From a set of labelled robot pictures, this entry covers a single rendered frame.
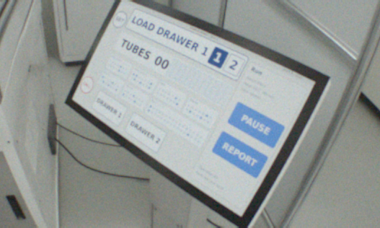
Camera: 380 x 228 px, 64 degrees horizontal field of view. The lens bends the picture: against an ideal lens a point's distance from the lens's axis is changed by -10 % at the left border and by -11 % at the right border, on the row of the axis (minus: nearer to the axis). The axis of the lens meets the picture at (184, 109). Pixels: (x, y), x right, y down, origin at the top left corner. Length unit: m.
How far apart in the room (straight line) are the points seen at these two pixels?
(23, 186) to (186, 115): 0.69
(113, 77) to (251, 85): 0.31
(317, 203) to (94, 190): 1.24
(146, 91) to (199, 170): 0.20
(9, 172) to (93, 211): 0.75
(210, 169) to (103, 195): 1.25
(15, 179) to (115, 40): 0.59
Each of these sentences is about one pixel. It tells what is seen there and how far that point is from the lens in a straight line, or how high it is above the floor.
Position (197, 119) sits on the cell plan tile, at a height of 1.06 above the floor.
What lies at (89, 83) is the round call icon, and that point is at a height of 1.02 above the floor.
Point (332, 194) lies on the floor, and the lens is 2.09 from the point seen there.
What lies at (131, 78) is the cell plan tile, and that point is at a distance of 0.73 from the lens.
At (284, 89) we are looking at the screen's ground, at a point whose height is 1.16.
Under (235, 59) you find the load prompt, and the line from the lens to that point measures 0.64.
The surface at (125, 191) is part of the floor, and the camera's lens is 1.84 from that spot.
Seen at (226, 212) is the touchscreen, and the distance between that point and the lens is 0.62.
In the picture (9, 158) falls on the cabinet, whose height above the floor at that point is 0.74.
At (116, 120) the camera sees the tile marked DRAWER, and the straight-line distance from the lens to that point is 0.73.
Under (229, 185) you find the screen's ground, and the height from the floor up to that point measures 1.01.
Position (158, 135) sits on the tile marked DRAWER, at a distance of 0.67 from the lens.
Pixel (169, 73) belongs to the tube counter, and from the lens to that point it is 0.68.
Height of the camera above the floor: 1.48
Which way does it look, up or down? 40 degrees down
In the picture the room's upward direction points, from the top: 6 degrees clockwise
